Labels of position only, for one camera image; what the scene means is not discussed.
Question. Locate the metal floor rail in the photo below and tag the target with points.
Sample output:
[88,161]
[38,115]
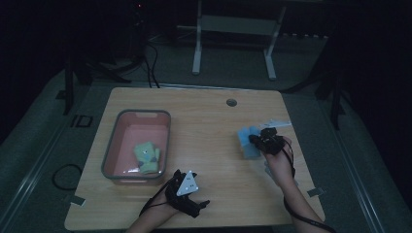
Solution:
[29,181]
[356,174]

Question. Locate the person's left hand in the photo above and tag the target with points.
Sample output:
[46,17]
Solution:
[163,204]

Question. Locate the black tripod stand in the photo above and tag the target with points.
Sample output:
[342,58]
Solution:
[335,97]
[68,87]

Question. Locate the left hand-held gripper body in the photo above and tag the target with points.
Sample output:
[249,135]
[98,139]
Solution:
[187,184]

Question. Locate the grey tape piece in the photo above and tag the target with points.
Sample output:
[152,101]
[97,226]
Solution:
[315,192]
[77,200]

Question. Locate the green mitten with face print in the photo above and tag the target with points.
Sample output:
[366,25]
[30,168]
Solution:
[145,157]

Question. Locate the person's right hand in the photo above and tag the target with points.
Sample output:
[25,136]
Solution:
[278,165]

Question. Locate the round grey table grommet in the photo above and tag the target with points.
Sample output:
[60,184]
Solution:
[231,103]

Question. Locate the white metal stand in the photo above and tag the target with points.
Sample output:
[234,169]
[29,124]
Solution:
[236,25]

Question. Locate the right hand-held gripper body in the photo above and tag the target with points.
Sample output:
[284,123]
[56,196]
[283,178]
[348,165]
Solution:
[270,142]

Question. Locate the pink basin with grey rim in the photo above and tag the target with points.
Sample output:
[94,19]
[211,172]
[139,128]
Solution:
[129,145]

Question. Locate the dark device with red light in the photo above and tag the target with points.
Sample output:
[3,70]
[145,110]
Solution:
[138,29]

